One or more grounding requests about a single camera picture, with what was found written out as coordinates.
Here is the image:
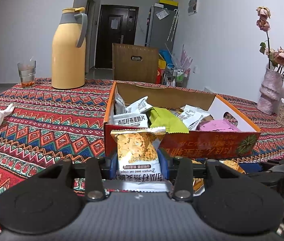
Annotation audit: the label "white oat crisp packet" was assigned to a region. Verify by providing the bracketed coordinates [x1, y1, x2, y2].
[110, 127, 172, 192]

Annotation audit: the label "white label snack packet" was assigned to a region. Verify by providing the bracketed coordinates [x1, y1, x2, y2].
[178, 104, 210, 131]

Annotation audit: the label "pink snack packet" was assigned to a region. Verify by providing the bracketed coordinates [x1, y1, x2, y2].
[197, 119, 240, 132]

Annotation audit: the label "small oat crisp packet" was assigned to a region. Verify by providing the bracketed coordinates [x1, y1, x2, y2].
[113, 113, 148, 128]

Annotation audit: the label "orange cardboard snack box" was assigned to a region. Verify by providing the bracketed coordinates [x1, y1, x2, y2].
[104, 81, 261, 159]

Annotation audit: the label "white crumpled snack packet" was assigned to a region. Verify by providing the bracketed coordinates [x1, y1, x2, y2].
[125, 96, 153, 114]

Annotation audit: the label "pink ceramic vase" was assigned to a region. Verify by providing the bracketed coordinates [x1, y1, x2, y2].
[257, 68, 284, 115]

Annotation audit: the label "patterned red tablecloth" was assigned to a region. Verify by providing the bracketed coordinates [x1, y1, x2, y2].
[0, 77, 284, 240]

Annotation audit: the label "dried pink roses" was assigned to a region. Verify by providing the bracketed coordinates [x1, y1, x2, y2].
[256, 6, 284, 77]

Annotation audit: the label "yellow thermos jug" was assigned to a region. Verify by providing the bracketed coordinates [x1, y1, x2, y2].
[52, 7, 88, 90]

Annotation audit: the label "drinking glass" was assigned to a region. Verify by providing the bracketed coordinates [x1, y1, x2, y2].
[17, 59, 36, 88]

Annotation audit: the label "grey refrigerator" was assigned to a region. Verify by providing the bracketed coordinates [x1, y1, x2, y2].
[145, 3, 178, 51]

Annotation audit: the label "dark entrance door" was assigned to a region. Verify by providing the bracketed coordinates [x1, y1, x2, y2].
[95, 4, 139, 68]

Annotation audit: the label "yellow box on refrigerator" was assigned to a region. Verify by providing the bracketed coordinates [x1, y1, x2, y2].
[159, 0, 178, 7]

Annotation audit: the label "wire storage rack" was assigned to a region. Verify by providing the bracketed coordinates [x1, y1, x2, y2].
[162, 64, 190, 88]

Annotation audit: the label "wall electrical panel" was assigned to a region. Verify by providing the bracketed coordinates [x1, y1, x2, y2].
[188, 0, 198, 16]

